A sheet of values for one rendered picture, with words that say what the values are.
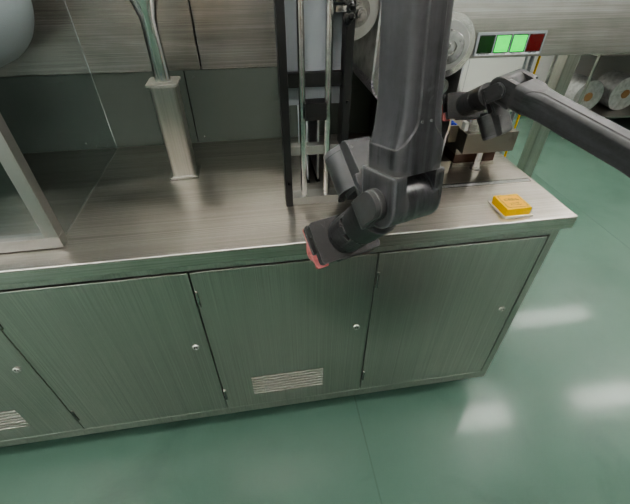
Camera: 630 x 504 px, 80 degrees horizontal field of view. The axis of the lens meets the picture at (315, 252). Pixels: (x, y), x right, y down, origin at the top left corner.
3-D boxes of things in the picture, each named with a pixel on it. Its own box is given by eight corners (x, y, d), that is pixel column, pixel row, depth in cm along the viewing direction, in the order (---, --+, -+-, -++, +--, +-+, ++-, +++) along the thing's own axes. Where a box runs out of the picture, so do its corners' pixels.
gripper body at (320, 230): (304, 226, 57) (320, 210, 50) (361, 210, 60) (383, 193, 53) (319, 267, 56) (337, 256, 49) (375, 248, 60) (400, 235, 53)
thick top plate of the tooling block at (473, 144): (462, 154, 110) (467, 134, 106) (413, 108, 140) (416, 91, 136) (512, 150, 112) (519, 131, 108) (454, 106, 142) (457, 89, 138)
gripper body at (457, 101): (480, 117, 101) (497, 112, 94) (444, 120, 100) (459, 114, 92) (480, 92, 100) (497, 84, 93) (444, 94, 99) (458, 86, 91)
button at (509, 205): (504, 217, 97) (507, 209, 96) (490, 202, 102) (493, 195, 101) (529, 214, 98) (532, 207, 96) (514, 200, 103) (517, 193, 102)
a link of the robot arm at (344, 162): (380, 216, 38) (442, 198, 42) (341, 116, 40) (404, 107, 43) (335, 245, 49) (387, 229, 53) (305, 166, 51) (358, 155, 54)
